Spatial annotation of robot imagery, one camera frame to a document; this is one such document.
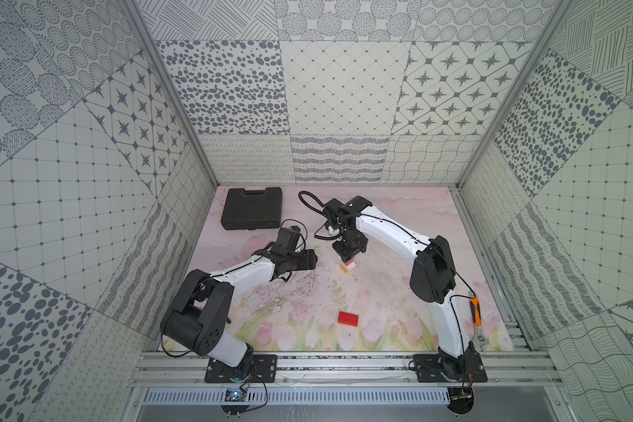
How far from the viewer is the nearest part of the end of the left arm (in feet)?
2.26

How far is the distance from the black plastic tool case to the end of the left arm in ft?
0.74

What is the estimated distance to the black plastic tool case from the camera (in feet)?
3.43
